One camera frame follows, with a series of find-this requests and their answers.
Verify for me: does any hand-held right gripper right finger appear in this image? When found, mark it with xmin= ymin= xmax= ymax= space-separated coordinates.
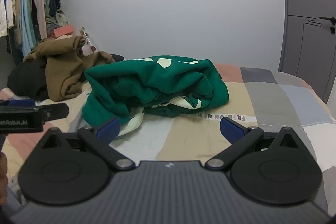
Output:
xmin=205 ymin=117 xmax=302 ymax=170

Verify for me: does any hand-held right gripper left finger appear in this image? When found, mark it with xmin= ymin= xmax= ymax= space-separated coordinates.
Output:
xmin=39 ymin=117 xmax=135 ymax=171

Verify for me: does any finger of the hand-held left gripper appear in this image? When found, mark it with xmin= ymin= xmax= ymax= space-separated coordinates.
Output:
xmin=33 ymin=103 xmax=69 ymax=121
xmin=0 ymin=99 xmax=36 ymax=107

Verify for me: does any green sweatshirt with white print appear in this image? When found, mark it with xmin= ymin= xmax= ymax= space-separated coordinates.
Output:
xmin=81 ymin=55 xmax=229 ymax=144

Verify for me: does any black garment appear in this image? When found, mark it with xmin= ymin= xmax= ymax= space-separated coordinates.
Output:
xmin=7 ymin=54 xmax=125 ymax=102

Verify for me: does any brown garment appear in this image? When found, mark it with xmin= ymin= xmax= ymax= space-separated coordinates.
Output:
xmin=23 ymin=35 xmax=116 ymax=102

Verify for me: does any patchwork bed sheet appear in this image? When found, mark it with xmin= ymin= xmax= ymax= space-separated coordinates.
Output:
xmin=0 ymin=63 xmax=336 ymax=214

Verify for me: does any clear plastic bag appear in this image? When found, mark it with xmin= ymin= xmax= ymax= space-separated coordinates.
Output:
xmin=79 ymin=26 xmax=97 ymax=53

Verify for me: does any pink box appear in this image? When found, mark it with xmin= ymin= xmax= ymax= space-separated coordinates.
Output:
xmin=51 ymin=24 xmax=75 ymax=38

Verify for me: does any light blue hanging cloth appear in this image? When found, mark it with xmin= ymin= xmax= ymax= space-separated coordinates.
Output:
xmin=20 ymin=0 xmax=36 ymax=57

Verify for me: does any patterned hanging garment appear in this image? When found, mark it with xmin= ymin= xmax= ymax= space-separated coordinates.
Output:
xmin=44 ymin=0 xmax=69 ymax=33

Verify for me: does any dark hanging garment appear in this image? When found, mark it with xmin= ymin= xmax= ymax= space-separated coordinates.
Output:
xmin=47 ymin=0 xmax=62 ymax=18

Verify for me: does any black door handle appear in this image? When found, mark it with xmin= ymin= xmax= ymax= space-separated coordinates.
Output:
xmin=319 ymin=16 xmax=336 ymax=25

